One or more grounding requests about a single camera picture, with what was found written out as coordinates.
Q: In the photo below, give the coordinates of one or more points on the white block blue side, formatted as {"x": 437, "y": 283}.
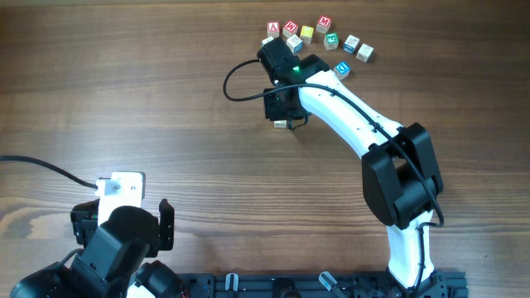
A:
{"x": 267, "y": 40}

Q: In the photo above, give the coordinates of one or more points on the wooden block number one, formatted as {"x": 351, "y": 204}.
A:
{"x": 280, "y": 124}

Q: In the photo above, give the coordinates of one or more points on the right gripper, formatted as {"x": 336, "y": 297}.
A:
{"x": 272, "y": 113}

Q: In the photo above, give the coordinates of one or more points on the yellow top block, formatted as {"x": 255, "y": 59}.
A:
{"x": 306, "y": 34}

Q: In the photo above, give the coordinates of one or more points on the red letter A block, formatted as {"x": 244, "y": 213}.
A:
{"x": 273, "y": 29}

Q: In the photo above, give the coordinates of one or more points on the red letter W block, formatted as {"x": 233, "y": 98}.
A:
{"x": 290, "y": 28}

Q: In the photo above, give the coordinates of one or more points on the green letter block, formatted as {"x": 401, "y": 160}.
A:
{"x": 331, "y": 41}

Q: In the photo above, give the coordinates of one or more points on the blue letter D block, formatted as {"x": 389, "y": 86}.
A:
{"x": 342, "y": 70}

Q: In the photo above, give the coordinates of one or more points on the white block blue picture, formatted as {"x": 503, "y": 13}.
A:
{"x": 350, "y": 44}

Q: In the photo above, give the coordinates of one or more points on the plain wooden block right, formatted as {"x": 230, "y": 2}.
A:
{"x": 364, "y": 53}

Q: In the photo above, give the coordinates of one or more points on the red letter M block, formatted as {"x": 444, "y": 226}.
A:
{"x": 323, "y": 24}

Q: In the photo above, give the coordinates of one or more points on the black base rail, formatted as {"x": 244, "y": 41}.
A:
{"x": 439, "y": 284}

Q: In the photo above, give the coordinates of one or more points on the white block centre row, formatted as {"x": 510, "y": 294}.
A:
{"x": 294, "y": 43}

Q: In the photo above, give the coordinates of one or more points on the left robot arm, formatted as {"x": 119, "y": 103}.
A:
{"x": 110, "y": 262}

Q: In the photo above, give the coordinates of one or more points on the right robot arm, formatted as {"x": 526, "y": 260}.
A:
{"x": 400, "y": 175}

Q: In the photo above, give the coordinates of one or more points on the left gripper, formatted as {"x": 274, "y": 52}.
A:
{"x": 84, "y": 222}

